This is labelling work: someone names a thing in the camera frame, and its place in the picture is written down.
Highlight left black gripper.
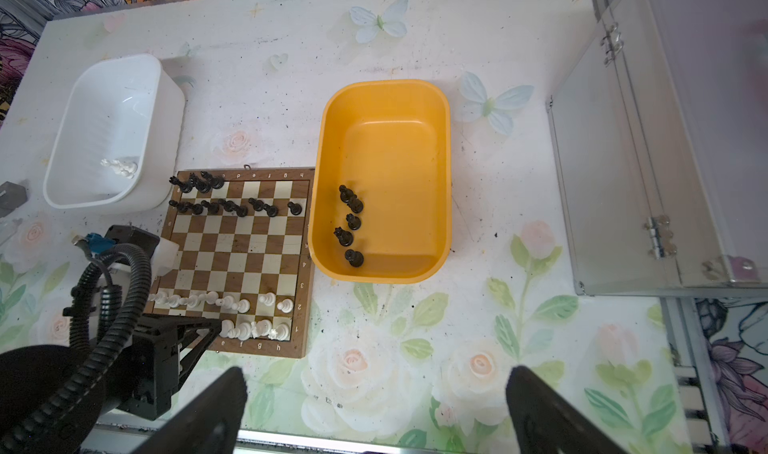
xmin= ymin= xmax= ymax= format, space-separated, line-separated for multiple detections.
xmin=119 ymin=315 xmax=222 ymax=420

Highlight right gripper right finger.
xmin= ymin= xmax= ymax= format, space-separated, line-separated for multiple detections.
xmin=506 ymin=365 xmax=625 ymax=454

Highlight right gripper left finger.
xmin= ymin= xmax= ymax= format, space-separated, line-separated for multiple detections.
xmin=134 ymin=367 xmax=247 ymax=454

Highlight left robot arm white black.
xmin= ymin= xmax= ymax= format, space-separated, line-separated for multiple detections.
xmin=1 ymin=225 xmax=222 ymax=453

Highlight wooden chess board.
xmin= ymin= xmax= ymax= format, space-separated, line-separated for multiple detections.
xmin=146 ymin=166 xmax=315 ymax=359

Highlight white chess piece lying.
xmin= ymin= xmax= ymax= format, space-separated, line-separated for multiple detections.
xmin=100 ymin=158 xmax=138 ymax=179

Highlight white plastic bin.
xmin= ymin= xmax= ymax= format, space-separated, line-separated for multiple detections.
xmin=43 ymin=54 xmax=185 ymax=214

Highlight yellow plastic bin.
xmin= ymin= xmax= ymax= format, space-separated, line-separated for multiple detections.
xmin=308 ymin=80 xmax=452 ymax=284

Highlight silver metal case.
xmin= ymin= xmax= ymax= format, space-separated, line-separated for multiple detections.
xmin=547 ymin=0 xmax=767 ymax=298

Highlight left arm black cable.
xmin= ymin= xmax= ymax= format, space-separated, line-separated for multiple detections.
xmin=0 ymin=242 xmax=154 ymax=454

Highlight aluminium frame rail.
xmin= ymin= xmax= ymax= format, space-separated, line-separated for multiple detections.
xmin=82 ymin=297 xmax=735 ymax=453

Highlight small grey metal bracket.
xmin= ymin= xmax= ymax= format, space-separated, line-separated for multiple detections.
xmin=0 ymin=182 xmax=28 ymax=218

